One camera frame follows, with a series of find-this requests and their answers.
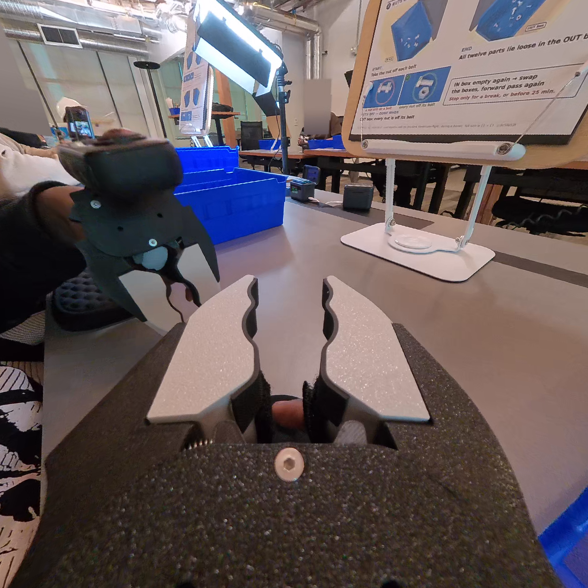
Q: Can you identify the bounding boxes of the black wrist rest pad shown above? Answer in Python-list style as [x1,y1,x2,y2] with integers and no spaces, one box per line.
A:
[51,271,134,332]

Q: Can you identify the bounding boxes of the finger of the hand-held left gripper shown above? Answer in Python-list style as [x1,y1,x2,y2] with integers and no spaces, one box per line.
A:
[127,247,184,324]
[170,243,202,319]

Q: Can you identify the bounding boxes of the dark grey box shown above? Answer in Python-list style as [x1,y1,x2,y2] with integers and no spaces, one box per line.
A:
[343,184,375,212]

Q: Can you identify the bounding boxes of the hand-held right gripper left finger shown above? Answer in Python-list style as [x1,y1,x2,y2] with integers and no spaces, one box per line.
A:
[147,274,262,426]

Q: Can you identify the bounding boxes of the person's left hand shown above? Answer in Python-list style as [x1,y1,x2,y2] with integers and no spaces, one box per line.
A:
[35,182,88,244]

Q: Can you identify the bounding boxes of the person's right hand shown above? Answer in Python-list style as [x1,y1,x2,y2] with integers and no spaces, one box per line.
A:
[273,400,308,432]

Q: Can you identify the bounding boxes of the sign board on white stand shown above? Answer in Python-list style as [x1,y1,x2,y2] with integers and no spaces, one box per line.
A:
[340,0,588,283]

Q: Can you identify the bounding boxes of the black floor lamp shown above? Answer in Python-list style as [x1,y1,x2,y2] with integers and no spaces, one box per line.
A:
[134,60,161,138]

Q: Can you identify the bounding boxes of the standing banner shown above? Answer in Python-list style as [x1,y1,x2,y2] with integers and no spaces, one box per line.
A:
[179,37,214,138]

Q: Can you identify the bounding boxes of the black and white printed trousers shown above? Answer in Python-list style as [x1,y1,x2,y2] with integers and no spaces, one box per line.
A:
[0,363,44,588]

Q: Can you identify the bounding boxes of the small black and blue device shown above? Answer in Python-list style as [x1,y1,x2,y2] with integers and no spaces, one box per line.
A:
[290,166,320,203]

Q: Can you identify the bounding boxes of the wooden office desk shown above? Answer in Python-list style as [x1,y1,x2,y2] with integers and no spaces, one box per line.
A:
[239,147,350,177]

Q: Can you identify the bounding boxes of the studio light panel on stand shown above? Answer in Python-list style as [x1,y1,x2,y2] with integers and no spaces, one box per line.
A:
[189,0,292,175]

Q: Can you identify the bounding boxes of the blue divided plastic bin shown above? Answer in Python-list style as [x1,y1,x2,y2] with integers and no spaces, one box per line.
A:
[173,168,287,246]

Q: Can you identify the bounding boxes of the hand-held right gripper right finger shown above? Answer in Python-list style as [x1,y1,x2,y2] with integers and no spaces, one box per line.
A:
[319,275,432,438]

